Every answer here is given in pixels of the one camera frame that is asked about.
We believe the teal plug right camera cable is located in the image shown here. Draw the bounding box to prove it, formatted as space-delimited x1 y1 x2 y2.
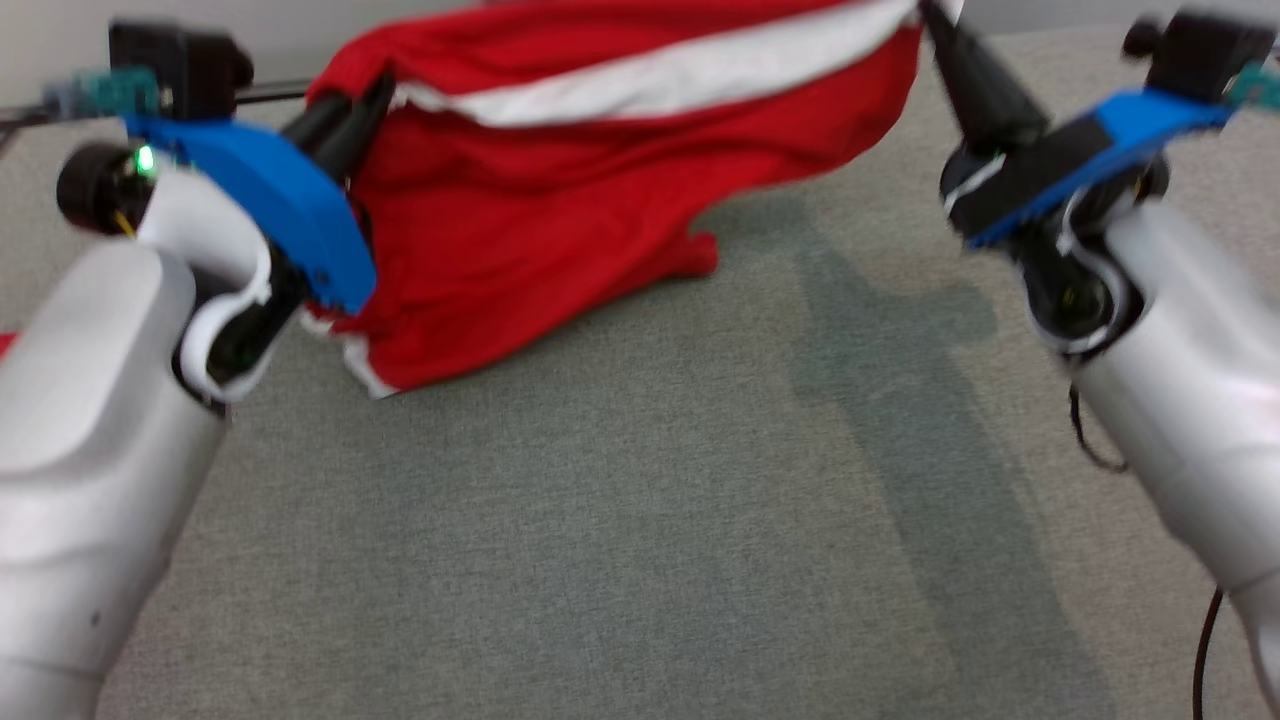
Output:
1225 62 1280 113

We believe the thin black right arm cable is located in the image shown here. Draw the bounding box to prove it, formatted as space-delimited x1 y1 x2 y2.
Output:
1066 385 1229 720

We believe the blue left camera bracket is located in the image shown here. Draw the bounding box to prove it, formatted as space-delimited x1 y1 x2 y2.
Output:
125 113 379 317

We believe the teal plug camera cable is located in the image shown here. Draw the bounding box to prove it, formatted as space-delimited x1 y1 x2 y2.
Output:
1225 62 1280 113
0 68 163 133

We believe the red garment with white band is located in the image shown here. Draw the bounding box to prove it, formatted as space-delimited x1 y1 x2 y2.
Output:
300 0 926 399

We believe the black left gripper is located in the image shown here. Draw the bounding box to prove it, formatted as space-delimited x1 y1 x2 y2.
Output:
205 73 397 386

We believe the teal plug left camera cable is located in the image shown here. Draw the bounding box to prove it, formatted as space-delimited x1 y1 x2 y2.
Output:
0 68 163 133

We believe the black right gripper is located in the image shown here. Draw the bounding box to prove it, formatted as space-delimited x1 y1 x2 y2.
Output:
918 0 1133 353

